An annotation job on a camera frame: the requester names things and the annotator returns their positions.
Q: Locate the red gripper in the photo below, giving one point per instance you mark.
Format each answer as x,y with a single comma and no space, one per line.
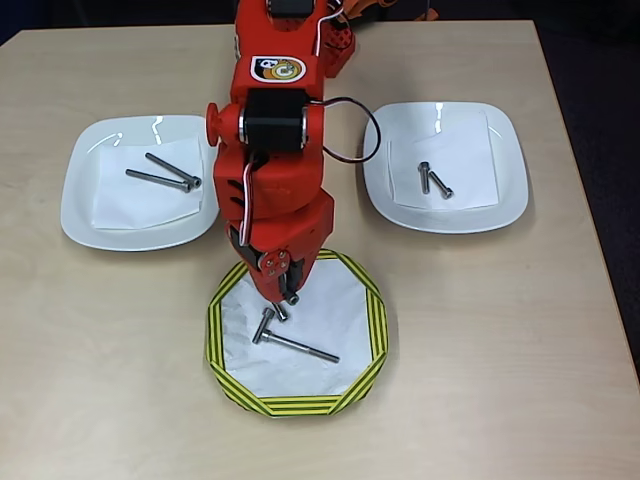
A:
285,235

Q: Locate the white square ceramic plate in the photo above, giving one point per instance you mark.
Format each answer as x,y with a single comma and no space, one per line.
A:
80,220
512,165

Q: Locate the orange printed robot part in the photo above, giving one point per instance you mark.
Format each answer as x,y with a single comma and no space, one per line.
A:
362,7

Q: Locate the white crinkled paper sheet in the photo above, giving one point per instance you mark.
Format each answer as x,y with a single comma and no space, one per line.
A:
340,300

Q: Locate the white paper napkin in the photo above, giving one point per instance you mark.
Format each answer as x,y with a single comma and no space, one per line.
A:
440,140
145,210

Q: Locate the red robot arm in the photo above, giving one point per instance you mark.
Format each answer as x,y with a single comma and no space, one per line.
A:
270,180

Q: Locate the short steel bolt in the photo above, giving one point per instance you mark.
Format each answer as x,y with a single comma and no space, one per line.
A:
264,326
283,314
442,186
425,180

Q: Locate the yellow black striped plate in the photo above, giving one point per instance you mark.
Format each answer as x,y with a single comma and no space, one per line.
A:
377,325

